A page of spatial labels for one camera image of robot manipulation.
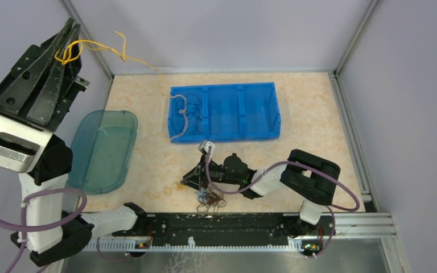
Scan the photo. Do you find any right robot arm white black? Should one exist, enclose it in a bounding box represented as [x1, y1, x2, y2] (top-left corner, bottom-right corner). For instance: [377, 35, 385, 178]
[180, 149, 341, 234]

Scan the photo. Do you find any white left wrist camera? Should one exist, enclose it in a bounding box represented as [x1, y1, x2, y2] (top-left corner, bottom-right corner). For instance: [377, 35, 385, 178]
[0, 115, 53, 173]

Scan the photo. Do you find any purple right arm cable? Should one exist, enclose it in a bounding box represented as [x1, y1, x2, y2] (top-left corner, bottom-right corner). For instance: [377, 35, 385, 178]
[205, 146, 361, 259]

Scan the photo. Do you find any aluminium frame post right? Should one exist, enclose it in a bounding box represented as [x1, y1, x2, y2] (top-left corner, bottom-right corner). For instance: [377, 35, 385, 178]
[334, 0, 383, 78]

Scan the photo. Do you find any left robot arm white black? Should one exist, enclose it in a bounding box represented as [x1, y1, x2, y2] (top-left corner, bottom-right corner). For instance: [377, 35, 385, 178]
[0, 18, 148, 269]

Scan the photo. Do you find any aluminium frame post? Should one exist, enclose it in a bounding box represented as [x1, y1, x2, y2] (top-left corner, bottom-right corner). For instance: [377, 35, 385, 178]
[334, 0, 383, 78]
[59, 0, 114, 80]

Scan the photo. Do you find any aluminium frame post left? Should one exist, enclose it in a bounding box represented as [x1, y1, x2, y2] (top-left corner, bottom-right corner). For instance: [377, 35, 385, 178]
[59, 0, 114, 80]

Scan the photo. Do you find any blue plastic divided bin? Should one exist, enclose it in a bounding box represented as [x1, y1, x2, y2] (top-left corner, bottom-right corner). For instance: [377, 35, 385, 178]
[167, 82, 282, 144]

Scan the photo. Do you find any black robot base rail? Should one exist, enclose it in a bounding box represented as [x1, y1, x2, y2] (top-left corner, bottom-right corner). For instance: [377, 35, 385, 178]
[90, 212, 397, 253]

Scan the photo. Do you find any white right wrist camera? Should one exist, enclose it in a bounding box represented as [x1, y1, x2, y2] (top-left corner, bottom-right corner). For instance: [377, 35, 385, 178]
[198, 140, 215, 155]

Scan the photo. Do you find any teal translucent plastic basin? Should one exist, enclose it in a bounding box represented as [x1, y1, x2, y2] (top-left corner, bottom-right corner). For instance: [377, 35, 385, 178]
[67, 110, 138, 195]

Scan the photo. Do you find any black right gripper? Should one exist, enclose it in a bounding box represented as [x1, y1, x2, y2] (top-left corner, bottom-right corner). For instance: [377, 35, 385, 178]
[180, 154, 241, 191]

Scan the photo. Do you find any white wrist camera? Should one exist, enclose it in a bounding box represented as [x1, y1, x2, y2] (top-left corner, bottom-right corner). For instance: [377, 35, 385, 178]
[0, 115, 53, 173]
[198, 140, 215, 155]

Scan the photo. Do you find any brown wire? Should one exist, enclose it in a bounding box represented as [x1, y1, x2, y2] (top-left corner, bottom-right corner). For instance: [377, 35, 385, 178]
[196, 190, 228, 213]

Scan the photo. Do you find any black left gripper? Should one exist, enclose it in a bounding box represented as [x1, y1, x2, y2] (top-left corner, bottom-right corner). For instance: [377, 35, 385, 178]
[0, 14, 91, 138]

